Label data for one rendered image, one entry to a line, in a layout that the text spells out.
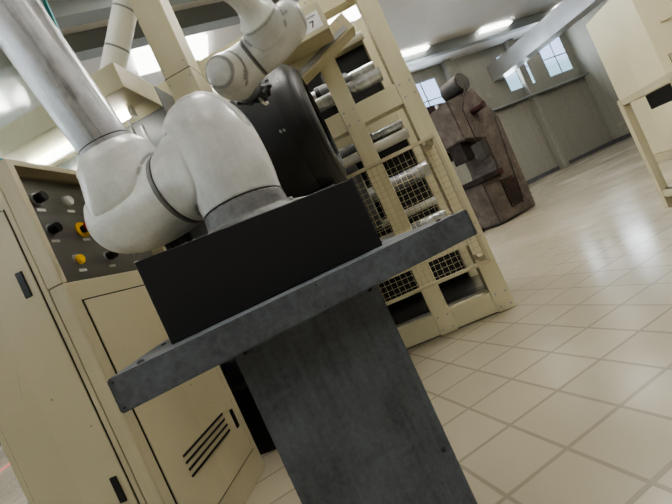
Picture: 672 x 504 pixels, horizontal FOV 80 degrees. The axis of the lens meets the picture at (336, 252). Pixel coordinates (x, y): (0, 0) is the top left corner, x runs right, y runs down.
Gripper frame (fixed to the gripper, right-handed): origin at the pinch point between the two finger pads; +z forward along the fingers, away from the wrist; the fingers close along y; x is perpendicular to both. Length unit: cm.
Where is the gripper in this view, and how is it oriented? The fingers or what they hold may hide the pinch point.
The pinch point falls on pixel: (262, 99)
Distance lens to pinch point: 148.2
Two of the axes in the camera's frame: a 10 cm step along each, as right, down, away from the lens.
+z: 0.7, -2.0, 9.8
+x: 4.3, 8.9, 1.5
